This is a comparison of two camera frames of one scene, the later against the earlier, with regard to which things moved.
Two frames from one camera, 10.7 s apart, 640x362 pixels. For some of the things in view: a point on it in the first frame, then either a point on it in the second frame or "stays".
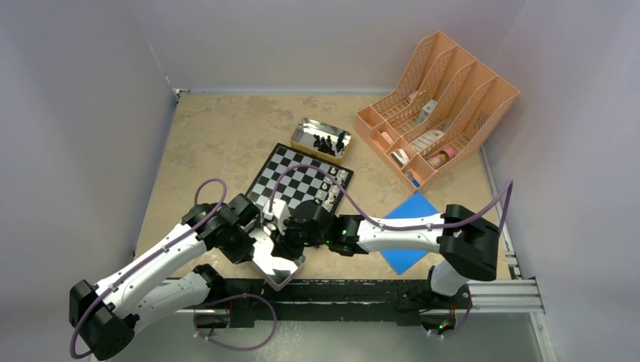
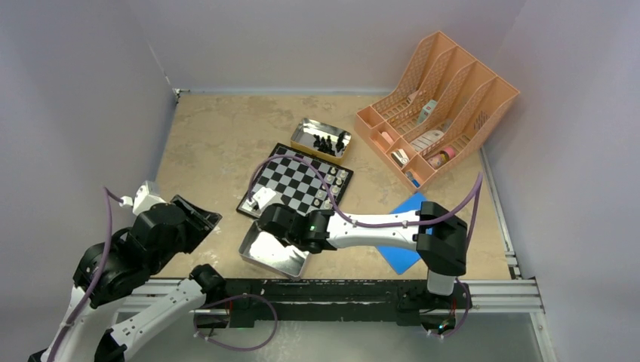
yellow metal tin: x=321 y=139 stays
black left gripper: x=244 y=252 -> x=200 y=221
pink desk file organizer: x=441 y=118 stays
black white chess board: x=299 y=185 stays
